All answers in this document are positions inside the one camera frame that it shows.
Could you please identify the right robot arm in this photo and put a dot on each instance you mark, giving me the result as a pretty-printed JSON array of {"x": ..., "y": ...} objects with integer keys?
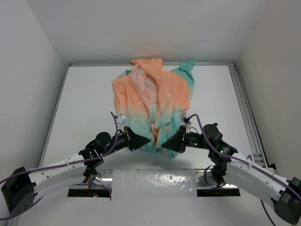
[{"x": 232, "y": 167}]

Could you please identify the metal base plate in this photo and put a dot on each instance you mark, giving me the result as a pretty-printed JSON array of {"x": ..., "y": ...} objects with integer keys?
[{"x": 198, "y": 178}]

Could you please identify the orange and teal jacket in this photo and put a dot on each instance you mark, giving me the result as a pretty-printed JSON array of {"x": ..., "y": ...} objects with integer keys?
[{"x": 153, "y": 99}]

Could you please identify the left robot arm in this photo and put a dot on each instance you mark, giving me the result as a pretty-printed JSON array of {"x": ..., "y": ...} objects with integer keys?
[{"x": 25, "y": 187}]

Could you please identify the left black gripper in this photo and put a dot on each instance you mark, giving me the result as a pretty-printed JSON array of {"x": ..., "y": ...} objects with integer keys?
[{"x": 134, "y": 141}]

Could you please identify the aluminium frame rail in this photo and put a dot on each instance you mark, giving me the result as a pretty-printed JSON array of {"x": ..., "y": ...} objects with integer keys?
[{"x": 218, "y": 96}]

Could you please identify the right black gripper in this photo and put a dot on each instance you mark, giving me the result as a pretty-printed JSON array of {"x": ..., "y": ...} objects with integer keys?
[{"x": 175, "y": 143}]

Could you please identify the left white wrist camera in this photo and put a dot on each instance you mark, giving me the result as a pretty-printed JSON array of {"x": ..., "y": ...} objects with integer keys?
[{"x": 121, "y": 119}]

